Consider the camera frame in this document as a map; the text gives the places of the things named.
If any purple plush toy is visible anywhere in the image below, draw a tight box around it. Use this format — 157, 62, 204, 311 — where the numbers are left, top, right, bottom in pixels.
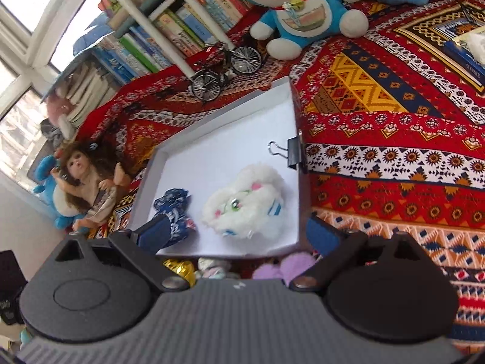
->
253, 252, 317, 283

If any pastel striped small cloth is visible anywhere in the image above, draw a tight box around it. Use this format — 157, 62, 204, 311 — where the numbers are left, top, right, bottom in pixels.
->
197, 258, 231, 279

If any red patterned blanket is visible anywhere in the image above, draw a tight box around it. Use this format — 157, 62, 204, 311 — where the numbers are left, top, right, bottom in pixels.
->
72, 0, 485, 349

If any large blue plush toy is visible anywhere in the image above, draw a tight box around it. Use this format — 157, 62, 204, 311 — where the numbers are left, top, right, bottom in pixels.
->
32, 153, 82, 230

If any white window frame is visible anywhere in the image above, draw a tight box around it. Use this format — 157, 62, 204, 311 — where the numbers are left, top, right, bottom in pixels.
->
0, 0, 95, 122

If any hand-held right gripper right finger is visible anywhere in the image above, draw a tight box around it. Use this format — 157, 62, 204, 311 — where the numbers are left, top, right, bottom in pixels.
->
290, 214, 442, 292

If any white tissue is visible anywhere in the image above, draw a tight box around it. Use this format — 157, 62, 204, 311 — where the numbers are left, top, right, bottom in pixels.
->
460, 32, 485, 65

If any brown-haired doll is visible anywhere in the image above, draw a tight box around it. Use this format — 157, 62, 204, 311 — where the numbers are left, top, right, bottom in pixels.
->
51, 140, 131, 234

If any black model bicycle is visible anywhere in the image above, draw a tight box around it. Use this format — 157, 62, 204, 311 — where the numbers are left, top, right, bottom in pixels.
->
190, 43, 263, 101

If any white fluffy plush toy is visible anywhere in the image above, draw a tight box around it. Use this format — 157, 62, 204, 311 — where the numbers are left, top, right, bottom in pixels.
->
202, 163, 284, 238

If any gold sequin heart cushion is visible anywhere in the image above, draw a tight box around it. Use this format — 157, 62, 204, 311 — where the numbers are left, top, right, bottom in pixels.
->
163, 258, 196, 287

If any stack of books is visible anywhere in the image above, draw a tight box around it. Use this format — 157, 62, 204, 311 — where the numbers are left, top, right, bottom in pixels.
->
47, 61, 118, 127

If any dark blue book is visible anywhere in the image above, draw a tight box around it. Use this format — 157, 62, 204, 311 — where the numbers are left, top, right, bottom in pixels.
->
441, 26, 485, 93

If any black binder clip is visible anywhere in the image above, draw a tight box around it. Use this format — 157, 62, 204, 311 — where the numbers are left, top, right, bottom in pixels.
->
268, 131, 307, 169

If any blue cat plush toy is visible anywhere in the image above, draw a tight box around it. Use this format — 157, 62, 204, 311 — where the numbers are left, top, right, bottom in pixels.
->
220, 0, 370, 59

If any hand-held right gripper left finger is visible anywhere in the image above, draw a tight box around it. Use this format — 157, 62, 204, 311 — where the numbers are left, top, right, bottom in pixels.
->
55, 214, 190, 292

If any white shelf frame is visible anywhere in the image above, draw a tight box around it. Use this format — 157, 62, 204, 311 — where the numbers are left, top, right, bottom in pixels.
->
89, 0, 236, 78

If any pink plush toy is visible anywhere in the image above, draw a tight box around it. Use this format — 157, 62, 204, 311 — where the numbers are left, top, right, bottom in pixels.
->
47, 96, 76, 137

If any grey plush toy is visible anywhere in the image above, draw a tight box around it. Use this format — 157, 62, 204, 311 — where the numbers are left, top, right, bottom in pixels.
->
40, 119, 65, 148

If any blue floral cloth pouch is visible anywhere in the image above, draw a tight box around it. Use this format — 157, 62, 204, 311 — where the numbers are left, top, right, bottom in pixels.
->
153, 188, 198, 241

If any row of books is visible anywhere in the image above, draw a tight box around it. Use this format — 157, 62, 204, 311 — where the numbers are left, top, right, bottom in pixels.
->
42, 0, 251, 103

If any white cardboard box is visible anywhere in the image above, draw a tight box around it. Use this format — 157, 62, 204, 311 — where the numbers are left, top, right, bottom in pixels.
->
129, 76, 315, 260

